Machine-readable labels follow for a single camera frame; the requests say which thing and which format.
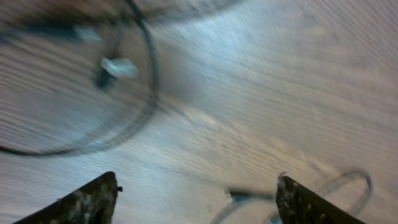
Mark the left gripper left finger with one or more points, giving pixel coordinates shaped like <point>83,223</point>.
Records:
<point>92,203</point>

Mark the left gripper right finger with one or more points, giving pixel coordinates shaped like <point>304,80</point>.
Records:
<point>297,204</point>

